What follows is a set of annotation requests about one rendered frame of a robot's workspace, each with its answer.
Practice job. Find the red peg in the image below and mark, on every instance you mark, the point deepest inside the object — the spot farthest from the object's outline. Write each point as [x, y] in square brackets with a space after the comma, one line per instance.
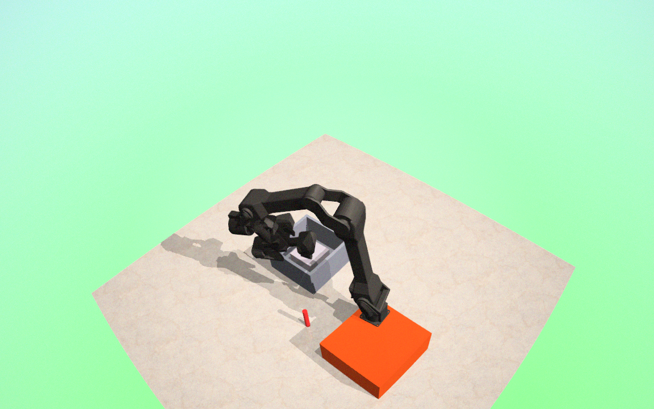
[306, 318]

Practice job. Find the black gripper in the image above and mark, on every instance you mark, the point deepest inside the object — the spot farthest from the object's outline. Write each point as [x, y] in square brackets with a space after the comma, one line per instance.
[270, 250]

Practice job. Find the white square plate with hole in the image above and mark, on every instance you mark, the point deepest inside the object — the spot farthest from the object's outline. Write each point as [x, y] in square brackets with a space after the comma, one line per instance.
[321, 252]

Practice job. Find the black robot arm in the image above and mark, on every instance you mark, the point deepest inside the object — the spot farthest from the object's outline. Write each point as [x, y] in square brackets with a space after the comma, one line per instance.
[348, 222]

